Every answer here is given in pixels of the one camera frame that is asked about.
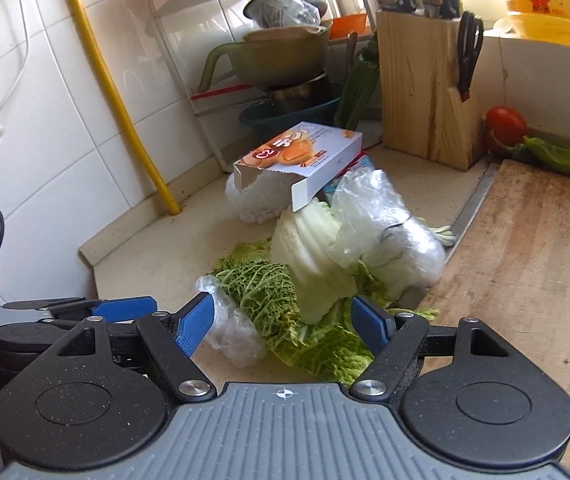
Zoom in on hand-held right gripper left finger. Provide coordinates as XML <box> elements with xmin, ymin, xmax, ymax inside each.
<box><xmin>52</xmin><ymin>291</ymin><xmax>217</xmax><ymax>404</ymax></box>

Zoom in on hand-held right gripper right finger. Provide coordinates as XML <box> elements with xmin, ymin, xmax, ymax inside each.
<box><xmin>349</xmin><ymin>294</ymin><xmax>514</xmax><ymax>404</ymax></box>

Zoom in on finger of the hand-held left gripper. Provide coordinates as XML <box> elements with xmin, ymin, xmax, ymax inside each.
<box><xmin>48</xmin><ymin>297</ymin><xmax>159</xmax><ymax>321</ymax></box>
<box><xmin>2</xmin><ymin>298</ymin><xmax>88</xmax><ymax>310</ymax></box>

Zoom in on large clear plastic bag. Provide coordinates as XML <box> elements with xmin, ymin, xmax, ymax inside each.
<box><xmin>329</xmin><ymin>169</ymin><xmax>411</xmax><ymax>268</ymax></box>

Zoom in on green cabbage leaves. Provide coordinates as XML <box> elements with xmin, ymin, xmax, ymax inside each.
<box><xmin>212</xmin><ymin>237</ymin><xmax>438</xmax><ymax>386</ymax></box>

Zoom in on translucent plastic bag bundle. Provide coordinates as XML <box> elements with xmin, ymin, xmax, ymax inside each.
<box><xmin>360</xmin><ymin>215</ymin><xmax>446</xmax><ymax>301</ymax></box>

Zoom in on napa cabbage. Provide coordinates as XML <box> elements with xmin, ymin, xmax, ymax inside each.
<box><xmin>270</xmin><ymin>199</ymin><xmax>361</xmax><ymax>326</ymax></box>

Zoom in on white textured plastic bag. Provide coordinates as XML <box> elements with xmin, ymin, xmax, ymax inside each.
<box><xmin>225</xmin><ymin>170</ymin><xmax>296</xmax><ymax>225</ymax></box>

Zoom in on grey metal strip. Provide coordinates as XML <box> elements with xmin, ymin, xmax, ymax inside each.
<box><xmin>397</xmin><ymin>160</ymin><xmax>500</xmax><ymax>311</ymax></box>

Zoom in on wooden cutting board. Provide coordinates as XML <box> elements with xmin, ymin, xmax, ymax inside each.
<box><xmin>417</xmin><ymin>159</ymin><xmax>570</xmax><ymax>476</ymax></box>

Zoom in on yellow pipe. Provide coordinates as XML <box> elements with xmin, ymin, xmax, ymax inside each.
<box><xmin>58</xmin><ymin>0</ymin><xmax>182</xmax><ymax>215</ymax></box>

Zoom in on printed cardboard carton box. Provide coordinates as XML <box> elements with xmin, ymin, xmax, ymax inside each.
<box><xmin>231</xmin><ymin>121</ymin><xmax>364</xmax><ymax>212</ymax></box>

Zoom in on teal basin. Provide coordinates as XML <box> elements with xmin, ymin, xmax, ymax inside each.
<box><xmin>239</xmin><ymin>95</ymin><xmax>343</xmax><ymax>133</ymax></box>

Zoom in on red chopstick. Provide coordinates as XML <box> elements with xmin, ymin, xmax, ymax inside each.
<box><xmin>190</xmin><ymin>82</ymin><xmax>268</xmax><ymax>102</ymax></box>

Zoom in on wooden knife block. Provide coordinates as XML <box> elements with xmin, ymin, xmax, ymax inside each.
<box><xmin>375</xmin><ymin>10</ymin><xmax>486</xmax><ymax>171</ymax></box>

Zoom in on red tomato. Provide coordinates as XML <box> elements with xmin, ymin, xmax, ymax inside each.
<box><xmin>485</xmin><ymin>106</ymin><xmax>530</xmax><ymax>153</ymax></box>

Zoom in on steel pot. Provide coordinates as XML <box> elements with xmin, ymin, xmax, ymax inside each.
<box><xmin>197</xmin><ymin>71</ymin><xmax>333</xmax><ymax>117</ymax></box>

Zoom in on green pepper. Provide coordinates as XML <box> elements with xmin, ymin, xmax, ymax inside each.
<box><xmin>512</xmin><ymin>135</ymin><xmax>570</xmax><ymax>177</ymax></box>

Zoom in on white corner shelf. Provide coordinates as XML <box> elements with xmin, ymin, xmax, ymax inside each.
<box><xmin>147</xmin><ymin>0</ymin><xmax>383</xmax><ymax>173</ymax></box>

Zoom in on black scissors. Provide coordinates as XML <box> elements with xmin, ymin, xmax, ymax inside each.
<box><xmin>457</xmin><ymin>10</ymin><xmax>484</xmax><ymax>102</ymax></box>

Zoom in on orange bowl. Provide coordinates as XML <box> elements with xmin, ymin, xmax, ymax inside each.
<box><xmin>327</xmin><ymin>12</ymin><xmax>368</xmax><ymax>41</ymax></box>

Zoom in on yellow plastic bowl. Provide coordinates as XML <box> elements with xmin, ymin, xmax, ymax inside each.
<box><xmin>494</xmin><ymin>12</ymin><xmax>570</xmax><ymax>50</ymax></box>

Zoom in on green bowl with handle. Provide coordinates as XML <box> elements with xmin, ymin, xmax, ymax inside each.
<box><xmin>199</xmin><ymin>22</ymin><xmax>333</xmax><ymax>90</ymax></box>

